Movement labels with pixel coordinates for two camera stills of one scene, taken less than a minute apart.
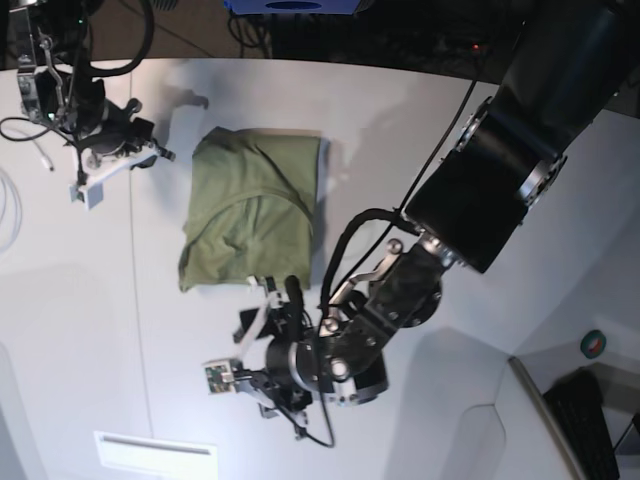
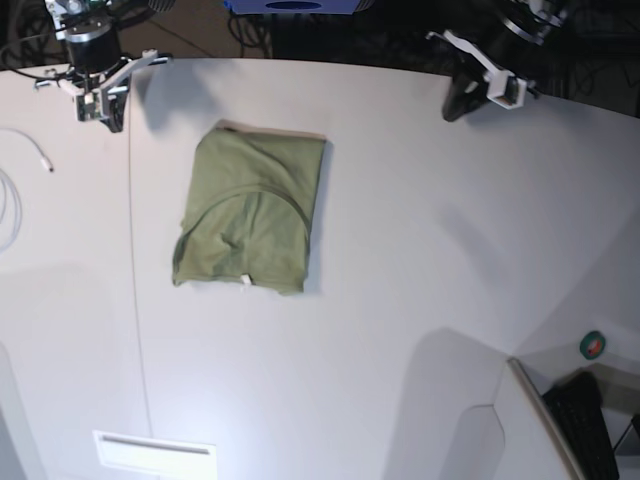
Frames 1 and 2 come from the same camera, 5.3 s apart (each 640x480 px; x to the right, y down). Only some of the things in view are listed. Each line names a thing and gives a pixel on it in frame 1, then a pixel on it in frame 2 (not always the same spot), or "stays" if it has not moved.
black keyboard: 576,400 stays
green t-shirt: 251,207 stays
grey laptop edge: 547,421 stays
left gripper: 114,140 → 91,85
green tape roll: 593,343 stays
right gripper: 295,367 → 507,63
